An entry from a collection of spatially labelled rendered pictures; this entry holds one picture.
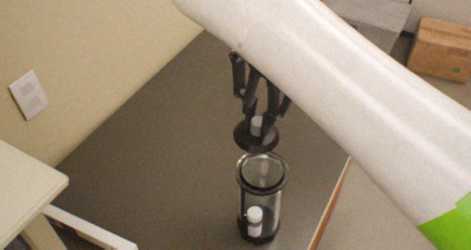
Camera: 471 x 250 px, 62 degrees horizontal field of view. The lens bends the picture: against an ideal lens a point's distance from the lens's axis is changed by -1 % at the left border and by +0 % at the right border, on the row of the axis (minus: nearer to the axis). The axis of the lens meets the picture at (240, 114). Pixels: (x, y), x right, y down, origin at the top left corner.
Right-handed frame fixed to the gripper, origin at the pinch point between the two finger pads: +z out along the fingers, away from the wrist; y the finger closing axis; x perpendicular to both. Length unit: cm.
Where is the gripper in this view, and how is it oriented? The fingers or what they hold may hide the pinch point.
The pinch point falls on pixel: (258, 118)
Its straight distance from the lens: 74.6
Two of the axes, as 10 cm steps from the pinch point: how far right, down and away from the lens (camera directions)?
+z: -0.6, 6.6, 7.5
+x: -4.9, 6.3, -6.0
